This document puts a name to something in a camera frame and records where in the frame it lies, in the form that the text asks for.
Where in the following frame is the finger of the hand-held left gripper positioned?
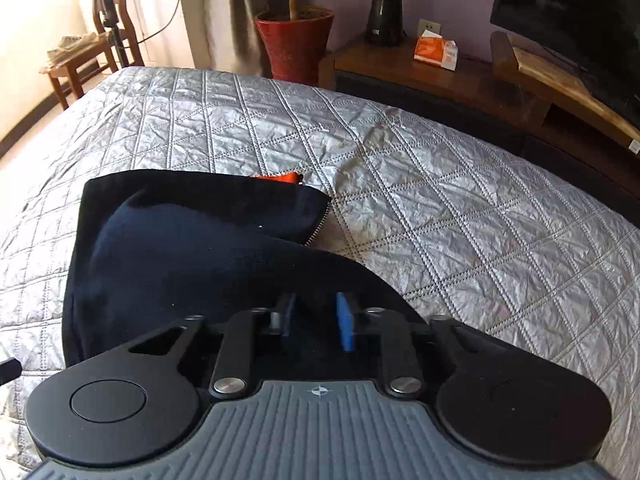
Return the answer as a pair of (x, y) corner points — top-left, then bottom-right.
(0, 357), (22, 386)

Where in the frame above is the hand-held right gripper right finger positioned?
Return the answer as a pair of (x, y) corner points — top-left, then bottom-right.
(334, 291), (507, 403)

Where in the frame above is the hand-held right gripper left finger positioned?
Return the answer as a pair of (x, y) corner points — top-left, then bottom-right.
(119, 292), (300, 403)

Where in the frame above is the navy zip jacket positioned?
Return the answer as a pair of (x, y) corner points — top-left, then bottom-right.
(62, 170), (426, 367)

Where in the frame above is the orange cloth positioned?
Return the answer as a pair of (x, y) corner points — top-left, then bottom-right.
(249, 172), (306, 189)

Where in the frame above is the silver quilted bedspread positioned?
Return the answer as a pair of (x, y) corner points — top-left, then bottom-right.
(0, 65), (640, 480)

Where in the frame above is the dark wooden cabinet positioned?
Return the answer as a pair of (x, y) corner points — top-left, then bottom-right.
(318, 35), (640, 197)

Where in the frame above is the red plant pot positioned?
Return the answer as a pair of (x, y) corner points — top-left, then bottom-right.
(254, 7), (335, 83)

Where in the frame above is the orange tissue pack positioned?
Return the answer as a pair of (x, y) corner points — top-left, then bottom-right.
(413, 30), (460, 72)

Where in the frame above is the wooden chair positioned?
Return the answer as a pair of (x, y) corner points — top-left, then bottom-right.
(40, 0), (146, 111)

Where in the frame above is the black jug appliance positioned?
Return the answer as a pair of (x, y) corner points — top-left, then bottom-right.
(363, 0), (406, 47)

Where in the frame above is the curved wooden television riser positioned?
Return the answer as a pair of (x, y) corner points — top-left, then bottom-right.
(490, 31), (640, 145)

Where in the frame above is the beige curtain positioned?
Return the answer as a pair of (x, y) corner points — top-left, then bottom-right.
(172, 0), (273, 79)

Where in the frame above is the stack of papers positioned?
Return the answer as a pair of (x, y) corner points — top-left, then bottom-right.
(45, 32), (104, 62)

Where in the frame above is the black standing fan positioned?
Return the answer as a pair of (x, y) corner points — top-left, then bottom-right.
(92, 0), (135, 69)

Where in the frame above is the black television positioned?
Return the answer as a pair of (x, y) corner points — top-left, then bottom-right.
(490, 0), (640, 131)

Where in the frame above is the black power cable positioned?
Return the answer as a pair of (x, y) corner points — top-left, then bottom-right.
(134, 0), (182, 46)

